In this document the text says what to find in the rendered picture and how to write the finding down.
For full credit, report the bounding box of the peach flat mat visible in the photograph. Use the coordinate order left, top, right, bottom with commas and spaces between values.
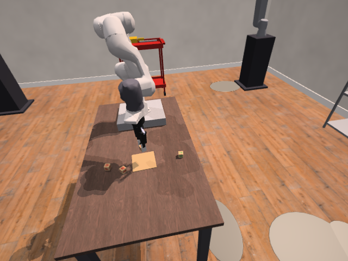
132, 151, 157, 172

